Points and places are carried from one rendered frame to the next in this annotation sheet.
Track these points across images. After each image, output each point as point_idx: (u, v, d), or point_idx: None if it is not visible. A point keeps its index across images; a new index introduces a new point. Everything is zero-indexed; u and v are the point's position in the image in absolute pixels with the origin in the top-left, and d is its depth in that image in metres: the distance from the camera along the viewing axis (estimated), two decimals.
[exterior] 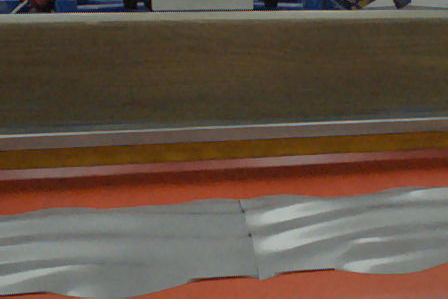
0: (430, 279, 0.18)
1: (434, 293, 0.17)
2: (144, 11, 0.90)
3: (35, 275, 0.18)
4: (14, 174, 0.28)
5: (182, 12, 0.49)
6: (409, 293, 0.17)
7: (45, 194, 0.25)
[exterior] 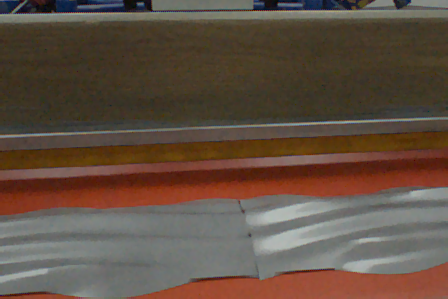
0: (430, 279, 0.18)
1: (434, 293, 0.17)
2: (144, 11, 0.90)
3: (35, 275, 0.18)
4: (14, 174, 0.28)
5: (182, 12, 0.49)
6: (409, 293, 0.17)
7: (45, 194, 0.25)
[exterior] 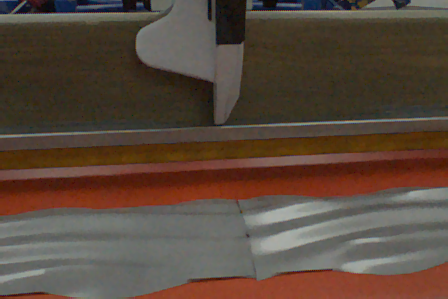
0: (428, 280, 0.18)
1: (432, 294, 0.17)
2: (143, 11, 0.90)
3: (32, 276, 0.18)
4: (12, 174, 0.28)
5: None
6: (407, 294, 0.17)
7: (43, 194, 0.25)
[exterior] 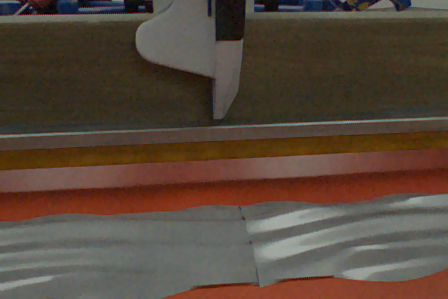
0: (428, 287, 0.19)
1: None
2: (145, 13, 0.90)
3: (39, 283, 0.18)
4: (17, 179, 0.28)
5: None
6: None
7: (48, 200, 0.26)
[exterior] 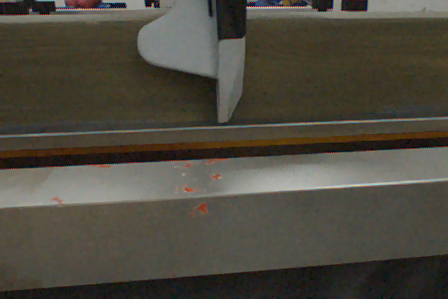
0: None
1: None
2: None
3: None
4: None
5: None
6: None
7: None
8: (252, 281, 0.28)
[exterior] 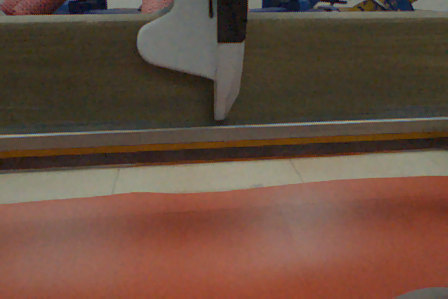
0: None
1: None
2: None
3: None
4: (5, 268, 0.26)
5: None
6: None
7: None
8: None
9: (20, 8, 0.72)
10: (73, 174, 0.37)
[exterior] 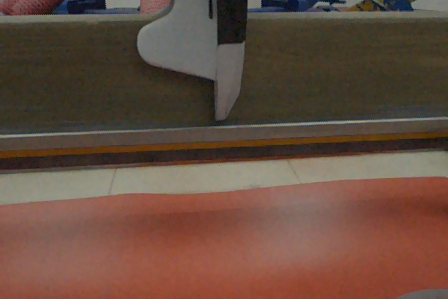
0: None
1: None
2: None
3: None
4: (0, 270, 0.26)
5: None
6: None
7: None
8: None
9: (18, 8, 0.72)
10: (70, 175, 0.37)
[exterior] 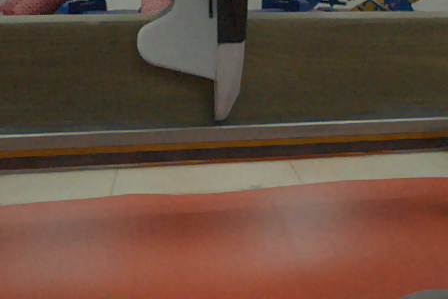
0: None
1: None
2: None
3: None
4: (2, 270, 0.26)
5: None
6: None
7: None
8: None
9: (19, 9, 0.72)
10: (72, 176, 0.37)
